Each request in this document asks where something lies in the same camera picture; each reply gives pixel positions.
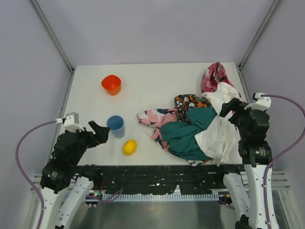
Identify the teal green cloth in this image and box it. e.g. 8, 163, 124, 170
160, 107, 217, 161

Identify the black orange grey patterned cloth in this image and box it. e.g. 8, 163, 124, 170
174, 94, 211, 122

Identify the orange plastic cup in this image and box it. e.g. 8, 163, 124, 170
101, 75, 122, 96

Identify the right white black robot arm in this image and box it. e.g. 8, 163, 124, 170
220, 98, 279, 229

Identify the left aluminium frame post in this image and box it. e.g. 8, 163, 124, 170
30, 0, 76, 72

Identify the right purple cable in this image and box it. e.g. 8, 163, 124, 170
261, 94, 305, 226

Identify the white slotted cable duct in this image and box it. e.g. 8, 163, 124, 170
88, 193, 219, 202

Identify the aluminium frame post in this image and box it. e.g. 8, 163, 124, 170
238, 0, 283, 71
30, 0, 76, 72

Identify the right aluminium frame post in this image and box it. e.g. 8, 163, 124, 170
238, 0, 283, 71

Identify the pink navy white patterned cloth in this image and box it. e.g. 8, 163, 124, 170
136, 108, 178, 151

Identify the blue plastic cup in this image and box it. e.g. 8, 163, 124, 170
107, 115, 125, 138

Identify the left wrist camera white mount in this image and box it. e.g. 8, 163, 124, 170
55, 112, 85, 133

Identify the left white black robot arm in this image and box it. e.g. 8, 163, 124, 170
40, 120, 110, 229

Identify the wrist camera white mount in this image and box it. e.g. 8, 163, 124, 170
55, 112, 85, 133
244, 93, 271, 111

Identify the yellow lemon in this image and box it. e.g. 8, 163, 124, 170
123, 139, 137, 156

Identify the black paint-speckled front rail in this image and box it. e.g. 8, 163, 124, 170
46, 164, 246, 195

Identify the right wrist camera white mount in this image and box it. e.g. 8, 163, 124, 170
244, 93, 271, 111

